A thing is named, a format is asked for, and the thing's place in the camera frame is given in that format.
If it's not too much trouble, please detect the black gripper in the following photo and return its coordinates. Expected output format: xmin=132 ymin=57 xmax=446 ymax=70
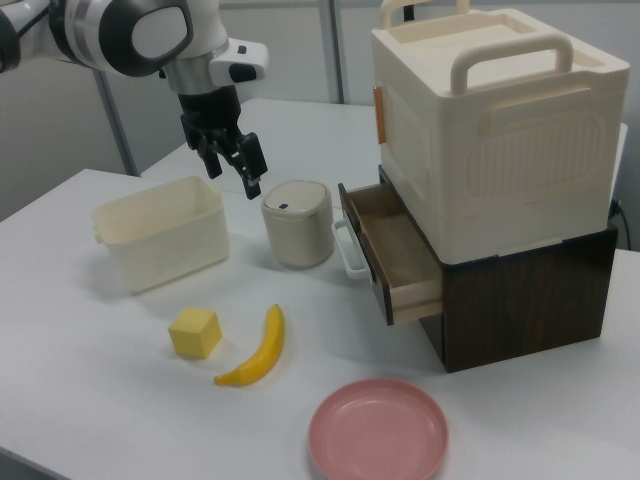
xmin=175 ymin=85 xmax=269 ymax=201

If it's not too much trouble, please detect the yellow toy banana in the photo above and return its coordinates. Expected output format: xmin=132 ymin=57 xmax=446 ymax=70
xmin=213 ymin=303 xmax=286 ymax=388

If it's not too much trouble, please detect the dark brown wooden cabinet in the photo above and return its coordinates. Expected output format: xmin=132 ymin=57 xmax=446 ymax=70
xmin=377 ymin=164 xmax=619 ymax=374

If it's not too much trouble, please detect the cream plastic storage box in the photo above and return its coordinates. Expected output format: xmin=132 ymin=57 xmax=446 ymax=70
xmin=370 ymin=0 xmax=630 ymax=265

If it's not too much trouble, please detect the brown drawer with white handle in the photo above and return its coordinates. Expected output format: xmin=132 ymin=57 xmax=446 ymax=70
xmin=331 ymin=182 xmax=444 ymax=327

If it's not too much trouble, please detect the white plastic box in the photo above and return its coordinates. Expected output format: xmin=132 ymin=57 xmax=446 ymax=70
xmin=90 ymin=174 xmax=231 ymax=295

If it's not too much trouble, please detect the black power cable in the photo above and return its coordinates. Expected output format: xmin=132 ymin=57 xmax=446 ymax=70
xmin=608 ymin=198 xmax=632 ymax=251

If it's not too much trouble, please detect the small beige lidded trash can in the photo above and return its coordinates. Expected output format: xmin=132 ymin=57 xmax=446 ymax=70
xmin=260 ymin=180 xmax=334 ymax=270

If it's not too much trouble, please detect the yellow foam cube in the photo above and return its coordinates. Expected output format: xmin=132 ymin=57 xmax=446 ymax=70
xmin=167 ymin=307 xmax=223 ymax=360

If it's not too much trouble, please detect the pink plastic plate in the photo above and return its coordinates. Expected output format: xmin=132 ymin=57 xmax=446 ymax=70
xmin=307 ymin=378 xmax=450 ymax=480

